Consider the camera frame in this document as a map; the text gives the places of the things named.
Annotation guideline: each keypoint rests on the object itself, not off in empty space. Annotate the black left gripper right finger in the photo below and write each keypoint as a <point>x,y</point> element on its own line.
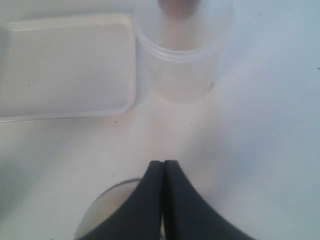
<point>186,215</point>

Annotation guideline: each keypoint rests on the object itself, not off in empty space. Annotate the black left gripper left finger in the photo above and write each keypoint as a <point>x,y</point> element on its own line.
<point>140,216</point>

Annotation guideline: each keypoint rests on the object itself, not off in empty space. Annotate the clear shaker lid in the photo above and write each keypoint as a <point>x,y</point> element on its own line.
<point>105,205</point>

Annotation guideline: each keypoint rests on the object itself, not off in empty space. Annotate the frosted plastic container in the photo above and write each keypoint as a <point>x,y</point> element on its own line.
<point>181,52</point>

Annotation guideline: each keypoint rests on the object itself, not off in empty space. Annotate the white plastic tray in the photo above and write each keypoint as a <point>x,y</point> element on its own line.
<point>66,67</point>

